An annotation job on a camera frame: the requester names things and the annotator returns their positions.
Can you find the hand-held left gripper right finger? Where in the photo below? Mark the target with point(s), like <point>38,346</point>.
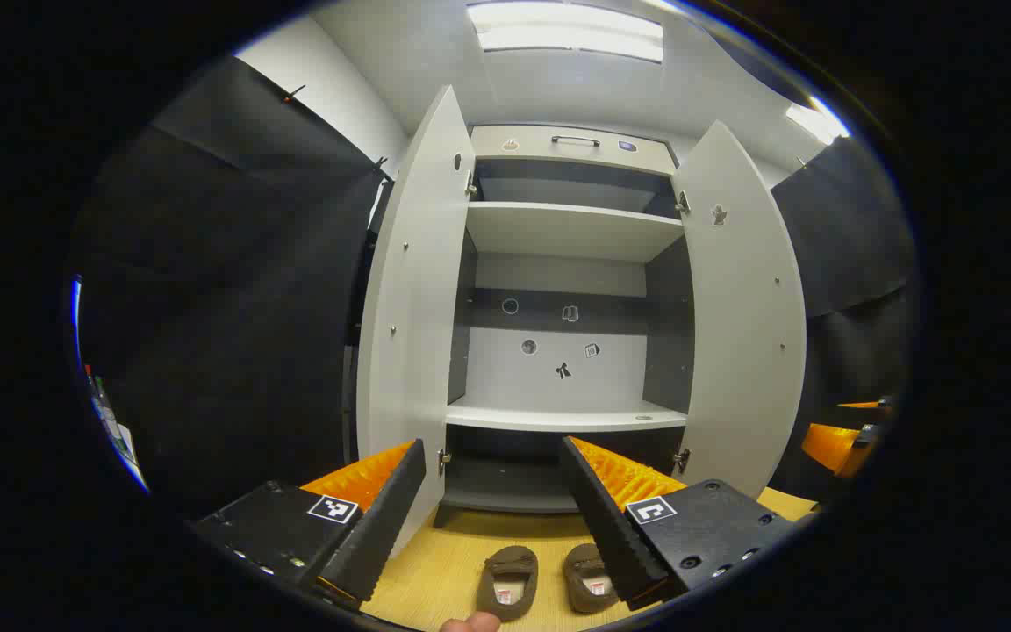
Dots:
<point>606,518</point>

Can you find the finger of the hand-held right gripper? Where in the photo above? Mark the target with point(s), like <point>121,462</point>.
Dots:
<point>835,448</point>
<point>870,405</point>

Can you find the brown shoe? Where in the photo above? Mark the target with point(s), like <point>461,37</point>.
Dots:
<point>583,597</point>
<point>505,562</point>

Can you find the clear plastic bottle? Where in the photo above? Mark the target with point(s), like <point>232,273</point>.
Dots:
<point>106,412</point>

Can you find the black backdrop cloth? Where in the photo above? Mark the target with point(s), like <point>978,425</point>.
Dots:
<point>233,290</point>

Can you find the large ceiling light panel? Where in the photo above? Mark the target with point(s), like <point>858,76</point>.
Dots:
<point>567,31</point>

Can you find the white cabinet door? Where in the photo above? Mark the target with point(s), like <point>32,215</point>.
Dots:
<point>742,333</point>
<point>418,307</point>

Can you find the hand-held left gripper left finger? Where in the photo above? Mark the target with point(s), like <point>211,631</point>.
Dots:
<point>383,518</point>

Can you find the small ceiling light panel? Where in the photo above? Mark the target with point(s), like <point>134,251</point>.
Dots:
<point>817,121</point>

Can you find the white shoe cabinet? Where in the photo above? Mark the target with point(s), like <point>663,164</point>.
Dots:
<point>558,228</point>

